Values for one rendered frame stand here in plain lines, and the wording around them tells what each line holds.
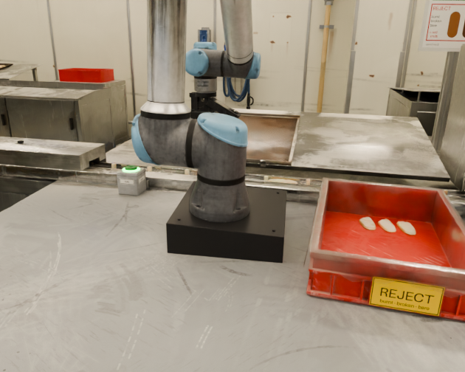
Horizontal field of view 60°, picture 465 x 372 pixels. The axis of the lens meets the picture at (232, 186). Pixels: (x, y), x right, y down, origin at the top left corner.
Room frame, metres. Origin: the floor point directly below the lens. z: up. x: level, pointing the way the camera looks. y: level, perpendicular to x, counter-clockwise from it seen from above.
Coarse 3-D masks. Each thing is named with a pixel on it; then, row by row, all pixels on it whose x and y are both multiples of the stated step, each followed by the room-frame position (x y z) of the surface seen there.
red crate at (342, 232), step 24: (336, 216) 1.07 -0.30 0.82; (360, 216) 1.07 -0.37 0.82; (336, 240) 0.92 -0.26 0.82; (360, 240) 0.92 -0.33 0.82; (384, 240) 0.92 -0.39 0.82; (408, 240) 0.92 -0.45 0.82; (432, 240) 0.92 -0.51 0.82; (432, 264) 0.80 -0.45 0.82; (312, 288) 0.68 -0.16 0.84; (336, 288) 0.67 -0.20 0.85; (360, 288) 0.66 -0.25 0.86; (456, 312) 0.61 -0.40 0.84
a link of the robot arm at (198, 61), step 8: (192, 56) 1.19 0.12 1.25; (200, 56) 1.18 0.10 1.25; (208, 56) 1.21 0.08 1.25; (216, 56) 1.20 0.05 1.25; (192, 64) 1.19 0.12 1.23; (200, 64) 1.18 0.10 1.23; (208, 64) 1.20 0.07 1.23; (216, 64) 1.20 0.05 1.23; (192, 72) 1.19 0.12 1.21; (200, 72) 1.19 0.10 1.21; (208, 72) 1.21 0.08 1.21; (216, 72) 1.21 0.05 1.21
